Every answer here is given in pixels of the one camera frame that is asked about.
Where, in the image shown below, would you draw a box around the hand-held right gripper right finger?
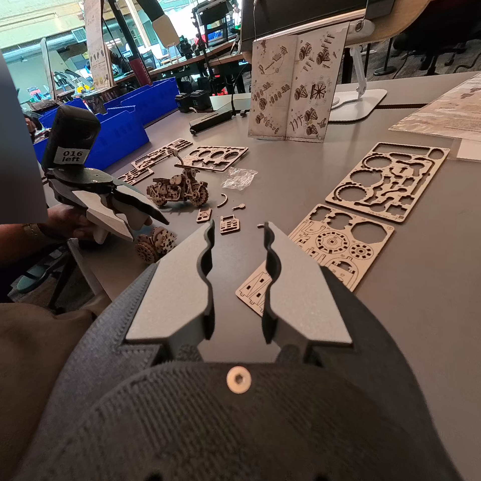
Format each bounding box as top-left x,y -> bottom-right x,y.
261,222 -> 354,359

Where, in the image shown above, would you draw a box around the paper in clear sleeve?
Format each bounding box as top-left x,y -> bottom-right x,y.
389,71 -> 481,141

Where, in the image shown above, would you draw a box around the long emptied wooden puzzle sheet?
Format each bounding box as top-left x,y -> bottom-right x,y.
132,138 -> 193,171

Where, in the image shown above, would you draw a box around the emptied wooden sheet oval holes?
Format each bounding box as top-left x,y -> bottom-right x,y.
184,146 -> 249,173

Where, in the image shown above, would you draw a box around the background work table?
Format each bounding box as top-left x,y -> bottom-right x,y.
150,39 -> 249,81

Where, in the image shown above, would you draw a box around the wooden motorcycle model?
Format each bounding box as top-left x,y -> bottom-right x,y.
146,150 -> 209,208

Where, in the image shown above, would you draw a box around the clear plastic bag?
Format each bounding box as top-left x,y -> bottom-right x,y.
221,167 -> 259,191

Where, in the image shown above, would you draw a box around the printed instruction booklet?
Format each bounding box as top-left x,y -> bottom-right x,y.
247,21 -> 350,143

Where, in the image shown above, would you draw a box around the large emptied wooden puzzle sheet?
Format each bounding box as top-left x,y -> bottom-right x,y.
325,142 -> 450,224

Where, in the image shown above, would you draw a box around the black office chair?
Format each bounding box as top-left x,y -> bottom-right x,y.
391,0 -> 481,76

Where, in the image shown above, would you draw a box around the large blue plastic bin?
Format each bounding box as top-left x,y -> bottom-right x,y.
34,108 -> 151,170

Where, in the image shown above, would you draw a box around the wooden puzzle sheet with parts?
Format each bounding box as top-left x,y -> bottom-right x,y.
236,204 -> 395,316

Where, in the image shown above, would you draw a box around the grey desk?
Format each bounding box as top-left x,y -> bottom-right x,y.
43,69 -> 481,481

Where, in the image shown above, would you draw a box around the wooden gear assembly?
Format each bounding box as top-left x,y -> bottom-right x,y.
134,226 -> 177,264

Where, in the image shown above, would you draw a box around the dark puzzle box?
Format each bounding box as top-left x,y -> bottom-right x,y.
81,88 -> 110,114

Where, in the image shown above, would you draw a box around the long black device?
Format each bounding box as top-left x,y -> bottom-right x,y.
189,110 -> 233,136

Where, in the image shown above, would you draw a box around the white paper sheet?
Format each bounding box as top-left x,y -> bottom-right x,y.
456,137 -> 481,162

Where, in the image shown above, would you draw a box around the computer monitor with white stand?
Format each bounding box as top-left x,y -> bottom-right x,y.
238,0 -> 388,123

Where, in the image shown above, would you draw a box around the tall printed cardboard sheet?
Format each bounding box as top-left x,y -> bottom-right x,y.
83,0 -> 114,91

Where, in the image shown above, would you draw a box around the person's left hand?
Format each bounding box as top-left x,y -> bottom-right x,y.
46,204 -> 96,240

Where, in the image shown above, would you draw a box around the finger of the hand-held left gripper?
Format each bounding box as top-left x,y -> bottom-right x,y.
71,190 -> 135,246
108,179 -> 170,230

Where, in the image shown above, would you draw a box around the person's left forearm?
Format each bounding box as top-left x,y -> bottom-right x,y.
0,223 -> 49,243

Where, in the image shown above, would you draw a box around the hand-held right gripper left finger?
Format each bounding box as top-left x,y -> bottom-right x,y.
124,220 -> 216,360

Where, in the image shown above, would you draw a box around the person's leg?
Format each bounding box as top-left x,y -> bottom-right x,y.
0,297 -> 113,481

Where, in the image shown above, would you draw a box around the small emptied wooden puzzle sheet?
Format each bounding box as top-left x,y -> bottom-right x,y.
117,168 -> 155,185

